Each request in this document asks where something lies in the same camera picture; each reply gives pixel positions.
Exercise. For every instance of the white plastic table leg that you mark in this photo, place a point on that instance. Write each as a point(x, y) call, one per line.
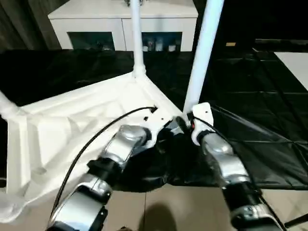
point(7, 106)
point(137, 36)
point(202, 60)

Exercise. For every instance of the white plastic table top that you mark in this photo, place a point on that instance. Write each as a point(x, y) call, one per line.
point(60, 132)

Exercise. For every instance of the black mat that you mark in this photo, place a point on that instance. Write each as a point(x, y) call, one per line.
point(252, 108)

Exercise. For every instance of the small yellow tag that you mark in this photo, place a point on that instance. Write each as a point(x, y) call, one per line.
point(230, 44)

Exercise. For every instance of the small dark grey gadget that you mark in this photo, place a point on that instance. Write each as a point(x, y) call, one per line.
point(101, 45)

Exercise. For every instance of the white flat panel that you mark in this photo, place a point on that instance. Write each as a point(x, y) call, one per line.
point(294, 67)

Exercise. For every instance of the black metal bar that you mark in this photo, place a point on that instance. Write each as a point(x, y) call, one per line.
point(281, 41)

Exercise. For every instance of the white cabinet with glass doors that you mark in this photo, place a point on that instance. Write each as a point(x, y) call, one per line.
point(96, 21)

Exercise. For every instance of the dark crumpled plastic bag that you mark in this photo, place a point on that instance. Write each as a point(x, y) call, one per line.
point(126, 2)

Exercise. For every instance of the grey curtain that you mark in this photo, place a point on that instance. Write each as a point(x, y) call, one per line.
point(24, 24)

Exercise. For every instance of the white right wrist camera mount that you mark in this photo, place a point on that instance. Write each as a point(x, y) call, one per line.
point(202, 115)

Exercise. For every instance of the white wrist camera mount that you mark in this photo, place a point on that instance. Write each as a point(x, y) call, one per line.
point(154, 120)
point(202, 115)

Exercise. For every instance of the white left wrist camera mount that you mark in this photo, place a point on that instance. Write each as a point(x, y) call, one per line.
point(154, 120)

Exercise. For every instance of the black folding table frame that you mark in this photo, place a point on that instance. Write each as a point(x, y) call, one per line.
point(296, 221)

